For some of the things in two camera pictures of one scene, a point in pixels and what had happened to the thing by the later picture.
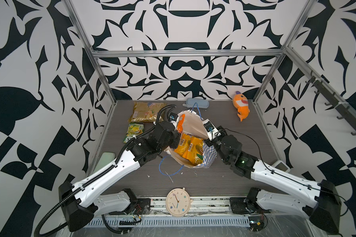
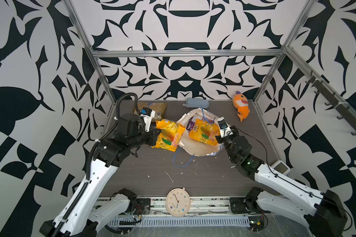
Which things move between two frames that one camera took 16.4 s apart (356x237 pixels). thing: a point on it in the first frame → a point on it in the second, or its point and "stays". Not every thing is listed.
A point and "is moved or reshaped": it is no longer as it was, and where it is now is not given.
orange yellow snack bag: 185,140 is moved or reshaped
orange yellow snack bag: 195,152 → 205,132
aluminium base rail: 213,212 stays
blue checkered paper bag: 195,125 → 189,146
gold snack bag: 147,112 stays
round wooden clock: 178,202 stays
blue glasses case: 198,103 stays
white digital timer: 280,165 stays
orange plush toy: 241,102 stays
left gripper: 175,138 → 152,134
